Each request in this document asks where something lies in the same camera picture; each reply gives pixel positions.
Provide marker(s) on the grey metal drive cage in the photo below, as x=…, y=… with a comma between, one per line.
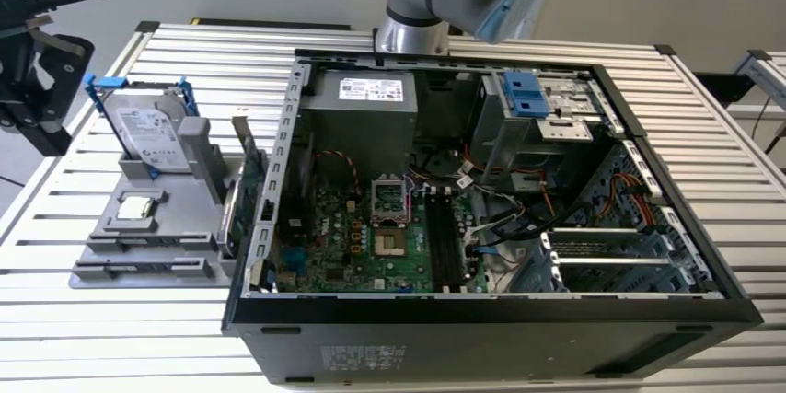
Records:
x=522, y=149

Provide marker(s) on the black open PC case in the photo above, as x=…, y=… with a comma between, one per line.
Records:
x=491, y=342

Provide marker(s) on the blue plastic drive latch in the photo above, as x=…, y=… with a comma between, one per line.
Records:
x=522, y=94

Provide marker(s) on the black RAM slot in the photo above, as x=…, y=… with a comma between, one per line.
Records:
x=455, y=239
x=434, y=239
x=440, y=239
x=448, y=239

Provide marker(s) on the hard disk in blue carrier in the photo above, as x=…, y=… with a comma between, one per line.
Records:
x=147, y=130

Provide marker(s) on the green motherboard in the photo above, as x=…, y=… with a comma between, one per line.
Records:
x=326, y=227

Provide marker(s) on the CPU socket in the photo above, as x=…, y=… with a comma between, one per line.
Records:
x=390, y=243

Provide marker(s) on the silver disk bay cage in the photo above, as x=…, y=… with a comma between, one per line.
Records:
x=607, y=260

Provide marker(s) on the grey power supply unit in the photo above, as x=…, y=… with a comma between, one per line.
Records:
x=362, y=135

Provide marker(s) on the silver CPU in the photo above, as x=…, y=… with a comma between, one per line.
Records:
x=135, y=209

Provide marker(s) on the green graphics card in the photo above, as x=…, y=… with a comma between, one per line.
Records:
x=248, y=190

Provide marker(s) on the aluminium side table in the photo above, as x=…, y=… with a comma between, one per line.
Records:
x=761, y=66

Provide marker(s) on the grey parts rack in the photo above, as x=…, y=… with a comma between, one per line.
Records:
x=178, y=209

